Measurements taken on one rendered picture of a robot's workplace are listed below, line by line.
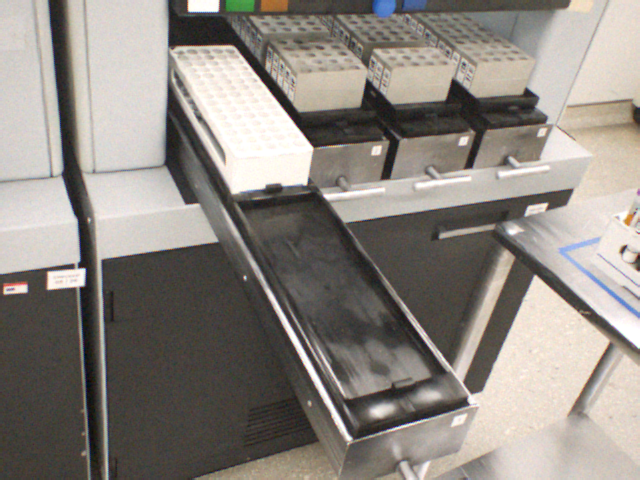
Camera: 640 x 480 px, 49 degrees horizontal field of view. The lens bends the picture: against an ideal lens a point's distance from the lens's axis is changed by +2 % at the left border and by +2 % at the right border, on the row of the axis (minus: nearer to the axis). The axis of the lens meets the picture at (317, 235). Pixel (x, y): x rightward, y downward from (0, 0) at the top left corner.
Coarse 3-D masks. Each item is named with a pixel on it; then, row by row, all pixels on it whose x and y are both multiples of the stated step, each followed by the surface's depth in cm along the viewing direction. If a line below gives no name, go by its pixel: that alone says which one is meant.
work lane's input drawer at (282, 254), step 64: (192, 128) 92; (256, 192) 83; (320, 192) 85; (256, 256) 76; (320, 256) 78; (320, 320) 69; (384, 320) 71; (320, 384) 63; (384, 384) 64; (448, 384) 64; (384, 448) 61; (448, 448) 66
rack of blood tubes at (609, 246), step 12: (612, 216) 78; (624, 216) 79; (612, 228) 78; (624, 228) 77; (636, 228) 77; (600, 240) 80; (612, 240) 79; (624, 240) 77; (636, 240) 76; (600, 252) 80; (612, 252) 79; (600, 264) 81; (612, 264) 79; (624, 264) 78; (636, 264) 78; (612, 276) 80; (624, 276) 78; (636, 276) 77; (636, 288) 77
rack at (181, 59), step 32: (192, 64) 97; (224, 64) 100; (192, 96) 91; (224, 96) 92; (256, 96) 92; (224, 128) 84; (256, 128) 86; (288, 128) 88; (224, 160) 89; (256, 160) 81; (288, 160) 83
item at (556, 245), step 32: (512, 224) 85; (544, 224) 87; (576, 224) 88; (512, 256) 86; (544, 256) 81; (576, 256) 82; (480, 288) 90; (576, 288) 77; (608, 288) 78; (480, 320) 92; (608, 320) 74; (608, 352) 128; (576, 416) 135; (512, 448) 127; (544, 448) 128; (576, 448) 129; (608, 448) 130
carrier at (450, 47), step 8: (448, 40) 114; (456, 40) 115; (464, 40) 115; (472, 40) 116; (480, 40) 116; (488, 40) 117; (496, 40) 118; (504, 40) 118; (448, 48) 114; (448, 56) 115
